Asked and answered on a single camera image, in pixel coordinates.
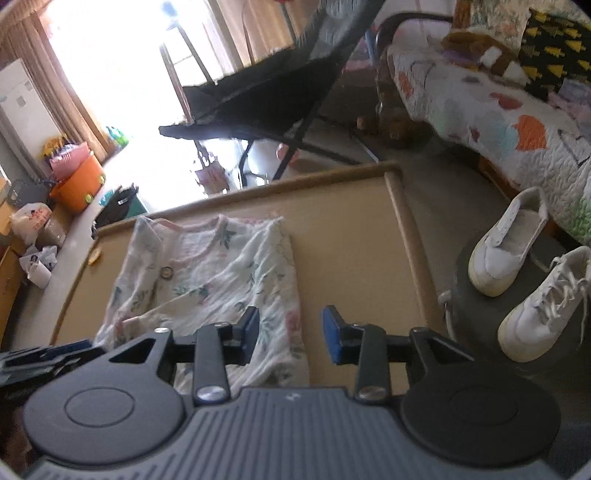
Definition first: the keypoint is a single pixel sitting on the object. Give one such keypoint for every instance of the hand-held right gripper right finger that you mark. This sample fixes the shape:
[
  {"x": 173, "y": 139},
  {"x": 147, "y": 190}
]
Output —
[{"x": 332, "y": 334}]

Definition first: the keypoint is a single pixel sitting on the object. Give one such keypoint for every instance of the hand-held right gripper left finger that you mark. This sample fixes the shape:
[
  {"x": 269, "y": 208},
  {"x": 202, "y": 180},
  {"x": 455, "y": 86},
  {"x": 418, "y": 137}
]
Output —
[{"x": 250, "y": 334}]

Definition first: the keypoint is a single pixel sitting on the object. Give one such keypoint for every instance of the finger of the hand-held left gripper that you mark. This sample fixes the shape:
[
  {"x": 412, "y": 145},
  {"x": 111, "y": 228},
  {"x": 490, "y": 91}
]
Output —
[
  {"x": 69, "y": 348},
  {"x": 69, "y": 364}
]

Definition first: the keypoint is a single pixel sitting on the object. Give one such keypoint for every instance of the white floral shirt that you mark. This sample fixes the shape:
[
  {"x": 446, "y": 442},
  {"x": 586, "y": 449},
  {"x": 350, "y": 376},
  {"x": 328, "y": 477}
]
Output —
[{"x": 207, "y": 267}]

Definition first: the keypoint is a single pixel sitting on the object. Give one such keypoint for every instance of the purple clothes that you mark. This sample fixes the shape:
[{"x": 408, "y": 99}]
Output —
[{"x": 572, "y": 92}]

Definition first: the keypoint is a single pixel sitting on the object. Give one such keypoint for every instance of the wooden television cabinet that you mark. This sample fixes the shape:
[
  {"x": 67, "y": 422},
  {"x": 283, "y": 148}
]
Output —
[{"x": 9, "y": 277}]

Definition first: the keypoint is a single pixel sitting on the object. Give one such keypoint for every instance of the cardboard box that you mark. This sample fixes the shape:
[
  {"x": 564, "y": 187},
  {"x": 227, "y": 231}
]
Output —
[{"x": 55, "y": 233}]

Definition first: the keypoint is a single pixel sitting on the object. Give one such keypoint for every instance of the white red printed plastic bag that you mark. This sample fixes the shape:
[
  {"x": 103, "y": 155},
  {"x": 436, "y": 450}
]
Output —
[{"x": 30, "y": 221}]

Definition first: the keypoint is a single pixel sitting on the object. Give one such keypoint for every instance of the green trash bin black bag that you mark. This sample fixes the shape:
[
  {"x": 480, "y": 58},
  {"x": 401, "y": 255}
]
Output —
[{"x": 117, "y": 203}]

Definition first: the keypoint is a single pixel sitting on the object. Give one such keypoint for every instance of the orange storage bin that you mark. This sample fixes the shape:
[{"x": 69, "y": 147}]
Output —
[{"x": 81, "y": 184}]

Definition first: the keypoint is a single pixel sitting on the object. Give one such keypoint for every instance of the pink ball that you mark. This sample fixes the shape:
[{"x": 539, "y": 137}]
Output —
[{"x": 282, "y": 151}]

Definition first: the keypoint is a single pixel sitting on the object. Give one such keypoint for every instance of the pink plastic basket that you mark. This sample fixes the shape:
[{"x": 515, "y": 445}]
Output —
[{"x": 69, "y": 159}]

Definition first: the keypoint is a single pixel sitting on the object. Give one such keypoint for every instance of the white open sneaker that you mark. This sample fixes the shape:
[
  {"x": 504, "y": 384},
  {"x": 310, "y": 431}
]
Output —
[{"x": 503, "y": 249}]

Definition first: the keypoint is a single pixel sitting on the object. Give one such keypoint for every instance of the yellow toy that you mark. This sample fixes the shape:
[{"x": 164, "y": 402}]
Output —
[{"x": 55, "y": 145}]

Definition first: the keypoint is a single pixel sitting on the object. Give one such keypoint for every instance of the white laced sneaker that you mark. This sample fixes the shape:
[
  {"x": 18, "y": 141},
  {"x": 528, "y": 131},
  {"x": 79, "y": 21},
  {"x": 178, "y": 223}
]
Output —
[{"x": 540, "y": 314}]

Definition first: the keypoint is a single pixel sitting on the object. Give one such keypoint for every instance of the green plastic toy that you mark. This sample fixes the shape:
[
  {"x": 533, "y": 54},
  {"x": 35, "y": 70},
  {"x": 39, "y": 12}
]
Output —
[{"x": 117, "y": 137}]

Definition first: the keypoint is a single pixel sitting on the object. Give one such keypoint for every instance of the black folding lounge chair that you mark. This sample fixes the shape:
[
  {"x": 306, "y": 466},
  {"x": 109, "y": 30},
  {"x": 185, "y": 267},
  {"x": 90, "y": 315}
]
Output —
[{"x": 258, "y": 101}]

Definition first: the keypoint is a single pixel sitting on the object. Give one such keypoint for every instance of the white standing appliance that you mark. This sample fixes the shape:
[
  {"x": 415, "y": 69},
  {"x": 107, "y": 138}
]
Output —
[{"x": 23, "y": 106}]

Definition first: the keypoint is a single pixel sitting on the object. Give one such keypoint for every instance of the beige curtain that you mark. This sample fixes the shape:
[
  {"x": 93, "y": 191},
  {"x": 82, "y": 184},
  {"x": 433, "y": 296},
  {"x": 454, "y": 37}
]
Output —
[
  {"x": 60, "y": 92},
  {"x": 240, "y": 32}
]

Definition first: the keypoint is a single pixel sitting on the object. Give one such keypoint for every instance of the quilted heart pattern blanket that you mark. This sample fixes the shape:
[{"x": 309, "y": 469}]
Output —
[{"x": 485, "y": 120}]

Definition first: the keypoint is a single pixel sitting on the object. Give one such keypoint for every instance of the person's dark pants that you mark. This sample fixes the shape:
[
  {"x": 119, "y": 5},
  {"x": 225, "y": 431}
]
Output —
[{"x": 575, "y": 438}]

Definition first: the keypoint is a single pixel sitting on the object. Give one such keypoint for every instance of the wooden stool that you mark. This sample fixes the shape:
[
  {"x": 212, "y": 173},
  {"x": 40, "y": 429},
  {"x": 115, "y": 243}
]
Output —
[{"x": 173, "y": 74}]

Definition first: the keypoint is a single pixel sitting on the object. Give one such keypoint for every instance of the black metal armrest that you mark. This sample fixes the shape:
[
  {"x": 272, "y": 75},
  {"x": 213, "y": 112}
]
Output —
[{"x": 392, "y": 21}]

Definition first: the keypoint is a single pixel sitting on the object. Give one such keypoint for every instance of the brown white plush toy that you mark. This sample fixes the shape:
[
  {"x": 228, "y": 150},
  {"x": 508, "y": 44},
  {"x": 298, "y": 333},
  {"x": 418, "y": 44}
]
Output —
[{"x": 480, "y": 48}]

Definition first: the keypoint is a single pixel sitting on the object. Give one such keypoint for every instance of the floral sofa cover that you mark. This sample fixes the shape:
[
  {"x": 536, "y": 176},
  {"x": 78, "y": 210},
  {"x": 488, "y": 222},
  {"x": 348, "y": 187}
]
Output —
[{"x": 494, "y": 16}]

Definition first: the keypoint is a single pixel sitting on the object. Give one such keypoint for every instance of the black yellow tree pattern pillow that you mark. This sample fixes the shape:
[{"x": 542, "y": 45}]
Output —
[{"x": 563, "y": 46}]

